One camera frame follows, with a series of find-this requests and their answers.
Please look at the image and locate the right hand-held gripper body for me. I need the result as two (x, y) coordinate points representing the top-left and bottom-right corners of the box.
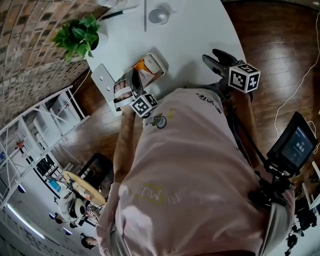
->
(216, 63), (261, 101)

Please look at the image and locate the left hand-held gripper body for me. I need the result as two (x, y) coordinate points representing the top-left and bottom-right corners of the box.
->
(129, 69), (159, 118)

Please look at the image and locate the person's right forearm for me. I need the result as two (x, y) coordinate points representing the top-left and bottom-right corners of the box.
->
(231, 92), (261, 169)

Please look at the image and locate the person's left forearm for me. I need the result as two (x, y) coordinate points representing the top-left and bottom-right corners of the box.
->
(112, 109), (141, 185)

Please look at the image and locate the person's left hand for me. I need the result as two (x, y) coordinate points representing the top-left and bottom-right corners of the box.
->
(112, 78), (134, 112)

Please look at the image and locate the grey metal plate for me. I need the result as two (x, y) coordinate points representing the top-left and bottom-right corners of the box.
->
(90, 63), (121, 117)

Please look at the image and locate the white plant pot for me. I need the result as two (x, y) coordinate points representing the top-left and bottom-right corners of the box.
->
(82, 30), (110, 60)

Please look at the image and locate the green leafy plant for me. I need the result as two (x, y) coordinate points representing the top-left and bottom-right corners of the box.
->
(51, 13), (102, 62)

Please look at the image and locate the silver round bowl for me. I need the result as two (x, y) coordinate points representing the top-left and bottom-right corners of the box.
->
(147, 3), (174, 25)

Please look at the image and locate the white flat device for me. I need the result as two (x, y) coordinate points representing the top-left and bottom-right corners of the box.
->
(97, 0), (140, 20)

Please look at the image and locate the black chair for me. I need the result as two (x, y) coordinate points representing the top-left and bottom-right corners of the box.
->
(77, 152), (115, 191)

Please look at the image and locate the person's pink shirt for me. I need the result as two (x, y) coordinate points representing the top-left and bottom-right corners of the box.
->
(96, 87), (297, 256)

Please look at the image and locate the black monitor screen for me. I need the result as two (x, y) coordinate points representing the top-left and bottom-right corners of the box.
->
(266, 111), (319, 177)

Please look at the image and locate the round wooden table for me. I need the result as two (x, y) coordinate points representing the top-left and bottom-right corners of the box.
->
(62, 170), (107, 205)

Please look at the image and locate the white metal shelf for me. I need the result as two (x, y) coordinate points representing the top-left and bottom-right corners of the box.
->
(0, 84), (91, 209)

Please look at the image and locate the blue container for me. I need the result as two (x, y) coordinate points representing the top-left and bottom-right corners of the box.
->
(48, 180), (62, 193)

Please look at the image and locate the white round machine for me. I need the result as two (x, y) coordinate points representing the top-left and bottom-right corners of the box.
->
(67, 198), (87, 219)

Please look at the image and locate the white desk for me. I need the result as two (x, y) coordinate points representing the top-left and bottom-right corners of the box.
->
(302, 159), (320, 211)

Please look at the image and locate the white cable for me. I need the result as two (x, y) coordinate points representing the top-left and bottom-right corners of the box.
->
(273, 11), (320, 141)

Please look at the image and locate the black strap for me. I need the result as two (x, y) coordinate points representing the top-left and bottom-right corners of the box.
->
(226, 99), (269, 166)

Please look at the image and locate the black rig mount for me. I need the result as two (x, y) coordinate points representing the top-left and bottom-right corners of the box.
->
(248, 162), (301, 209)

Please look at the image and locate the grey shoulder strap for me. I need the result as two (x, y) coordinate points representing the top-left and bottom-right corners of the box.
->
(259, 202), (295, 256)

